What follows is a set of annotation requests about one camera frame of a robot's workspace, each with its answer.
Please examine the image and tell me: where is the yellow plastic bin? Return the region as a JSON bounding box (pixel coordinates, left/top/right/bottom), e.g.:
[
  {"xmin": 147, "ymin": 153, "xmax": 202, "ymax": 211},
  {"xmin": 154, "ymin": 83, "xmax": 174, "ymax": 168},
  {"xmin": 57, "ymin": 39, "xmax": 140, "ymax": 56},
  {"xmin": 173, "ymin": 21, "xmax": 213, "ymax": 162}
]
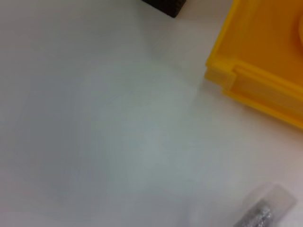
[{"xmin": 205, "ymin": 0, "xmax": 303, "ymax": 130}]

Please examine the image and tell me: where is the grey pen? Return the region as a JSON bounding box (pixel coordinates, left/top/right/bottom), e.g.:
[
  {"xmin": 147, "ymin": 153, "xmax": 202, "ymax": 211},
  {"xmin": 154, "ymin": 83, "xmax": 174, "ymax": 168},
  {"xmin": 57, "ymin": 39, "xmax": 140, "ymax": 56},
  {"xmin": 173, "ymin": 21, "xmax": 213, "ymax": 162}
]
[{"xmin": 233, "ymin": 182, "xmax": 298, "ymax": 227}]

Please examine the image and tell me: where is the black mesh pen holder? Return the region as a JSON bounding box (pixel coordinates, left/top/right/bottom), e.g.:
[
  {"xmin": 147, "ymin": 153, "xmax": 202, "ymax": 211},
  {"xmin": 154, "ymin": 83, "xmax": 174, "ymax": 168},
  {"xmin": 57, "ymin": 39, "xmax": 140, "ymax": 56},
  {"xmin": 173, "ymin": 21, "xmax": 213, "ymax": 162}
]
[{"xmin": 141, "ymin": 0, "xmax": 187, "ymax": 19}]

